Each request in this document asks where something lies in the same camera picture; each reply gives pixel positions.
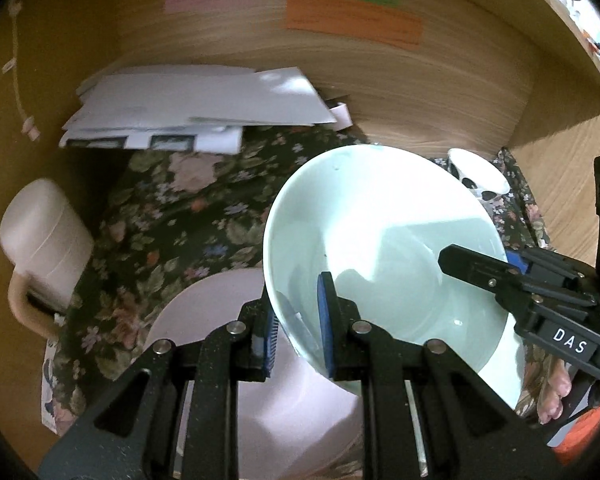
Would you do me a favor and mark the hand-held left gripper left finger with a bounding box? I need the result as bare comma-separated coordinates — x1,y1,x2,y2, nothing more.
39,299,282,480

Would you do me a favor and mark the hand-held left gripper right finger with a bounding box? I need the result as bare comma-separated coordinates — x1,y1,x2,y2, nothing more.
317,271,565,480

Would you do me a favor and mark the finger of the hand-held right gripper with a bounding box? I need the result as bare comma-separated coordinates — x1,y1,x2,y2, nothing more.
437,243,537,312
505,246,588,287

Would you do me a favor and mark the mint green bowl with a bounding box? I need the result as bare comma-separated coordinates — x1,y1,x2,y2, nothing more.
262,145,526,406

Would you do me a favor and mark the person's right forearm orange sleeve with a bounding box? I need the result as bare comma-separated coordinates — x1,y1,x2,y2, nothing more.
552,404,600,469

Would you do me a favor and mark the person's right hand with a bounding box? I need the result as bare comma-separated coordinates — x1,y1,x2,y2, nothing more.
536,357,579,427

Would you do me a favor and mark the pink plate with gold rim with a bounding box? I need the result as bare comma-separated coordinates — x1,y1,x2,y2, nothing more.
147,266,366,480

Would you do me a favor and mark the white bowl with black spots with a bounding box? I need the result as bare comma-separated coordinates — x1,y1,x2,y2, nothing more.
447,148,512,204

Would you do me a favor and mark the dark floral tablecloth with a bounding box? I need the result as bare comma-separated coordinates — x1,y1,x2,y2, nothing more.
40,125,556,480

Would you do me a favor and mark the colourful printed sheet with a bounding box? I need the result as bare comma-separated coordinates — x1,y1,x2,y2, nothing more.
535,0,600,92

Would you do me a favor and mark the pink mug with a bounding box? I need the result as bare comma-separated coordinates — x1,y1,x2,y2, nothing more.
0,178,96,339

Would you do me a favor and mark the stack of white papers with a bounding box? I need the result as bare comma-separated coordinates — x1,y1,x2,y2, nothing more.
59,64,353,154

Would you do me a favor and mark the orange paper note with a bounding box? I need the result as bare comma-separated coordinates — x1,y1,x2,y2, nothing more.
282,0,425,52

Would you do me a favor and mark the white cord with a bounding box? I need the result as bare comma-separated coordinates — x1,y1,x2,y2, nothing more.
2,0,42,142

